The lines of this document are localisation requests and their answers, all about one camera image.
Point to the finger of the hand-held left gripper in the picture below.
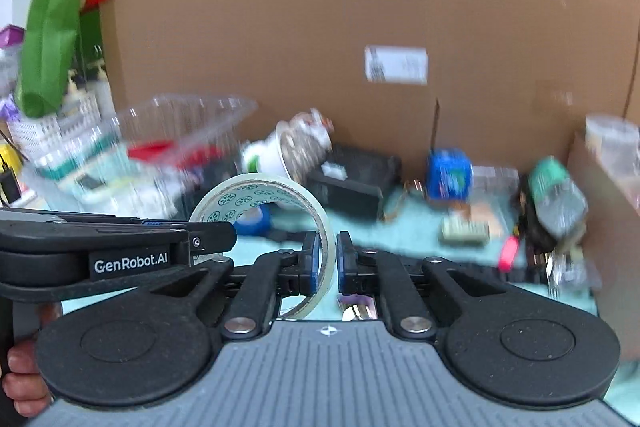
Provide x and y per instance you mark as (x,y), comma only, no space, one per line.
(212,238)
(100,219)

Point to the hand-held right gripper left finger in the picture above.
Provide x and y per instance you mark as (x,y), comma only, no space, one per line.
(314,268)

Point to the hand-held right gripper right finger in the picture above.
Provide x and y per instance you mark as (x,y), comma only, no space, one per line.
(345,265)

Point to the clear printed tape roll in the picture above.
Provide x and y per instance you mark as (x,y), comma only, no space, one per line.
(240,191)

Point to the clear plastic container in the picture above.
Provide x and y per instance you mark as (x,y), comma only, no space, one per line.
(165,119)

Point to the pink marker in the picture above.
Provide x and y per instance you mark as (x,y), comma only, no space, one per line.
(509,253)

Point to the person's left hand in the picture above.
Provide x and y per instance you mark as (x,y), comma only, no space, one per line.
(22,374)

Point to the black rectangular box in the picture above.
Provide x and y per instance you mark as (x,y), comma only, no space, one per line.
(352,187)

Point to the teal table cloth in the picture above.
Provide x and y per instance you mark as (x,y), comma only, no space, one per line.
(415,228)

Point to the small black device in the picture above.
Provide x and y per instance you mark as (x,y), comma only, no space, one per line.
(9,184)

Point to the green and white bottle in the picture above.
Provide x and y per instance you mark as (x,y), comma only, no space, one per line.
(260,157)

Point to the red flat box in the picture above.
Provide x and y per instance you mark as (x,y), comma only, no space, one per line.
(170,152)

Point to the white plastic basket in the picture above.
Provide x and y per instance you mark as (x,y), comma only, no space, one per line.
(60,127)

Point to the white ribbed bowl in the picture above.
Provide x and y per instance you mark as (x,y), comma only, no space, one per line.
(305,142)

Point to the beige paper packet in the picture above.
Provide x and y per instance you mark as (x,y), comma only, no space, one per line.
(467,222)

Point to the blue labelled plastic bottle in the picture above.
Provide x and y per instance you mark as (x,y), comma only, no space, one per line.
(449,174)

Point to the long black case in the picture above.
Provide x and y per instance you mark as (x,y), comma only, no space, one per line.
(532,217)

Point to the green cloth bag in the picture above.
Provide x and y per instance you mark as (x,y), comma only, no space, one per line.
(47,32)

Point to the white shipping label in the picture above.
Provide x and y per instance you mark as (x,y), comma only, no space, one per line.
(396,65)

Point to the clear bottle green label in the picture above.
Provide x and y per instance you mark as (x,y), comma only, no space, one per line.
(557,194)

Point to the large cardboard box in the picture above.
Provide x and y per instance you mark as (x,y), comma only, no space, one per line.
(300,7)

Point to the small cardboard box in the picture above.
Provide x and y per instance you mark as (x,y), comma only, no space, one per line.
(607,257)

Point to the clear plastic bag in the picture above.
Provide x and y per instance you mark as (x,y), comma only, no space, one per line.
(612,139)

